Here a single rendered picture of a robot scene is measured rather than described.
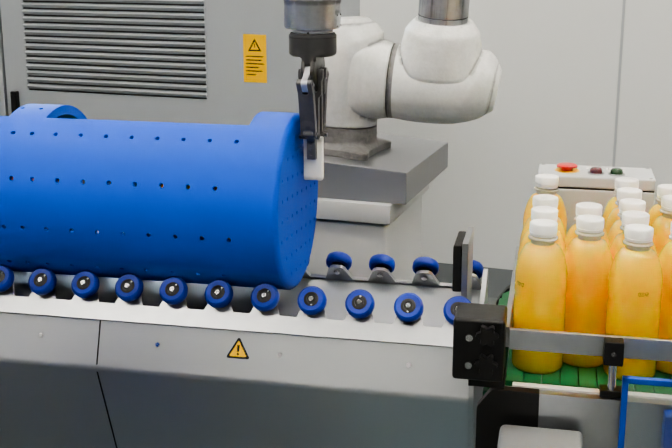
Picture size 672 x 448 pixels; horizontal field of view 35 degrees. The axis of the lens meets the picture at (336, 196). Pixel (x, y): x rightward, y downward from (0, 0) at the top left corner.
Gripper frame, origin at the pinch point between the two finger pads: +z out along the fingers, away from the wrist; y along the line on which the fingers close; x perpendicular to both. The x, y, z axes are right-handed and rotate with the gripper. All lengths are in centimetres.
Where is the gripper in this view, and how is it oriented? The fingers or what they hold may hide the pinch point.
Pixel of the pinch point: (313, 158)
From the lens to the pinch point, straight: 169.3
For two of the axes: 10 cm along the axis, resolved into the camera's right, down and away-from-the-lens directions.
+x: -9.8, -0.5, 2.0
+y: 2.1, -2.4, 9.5
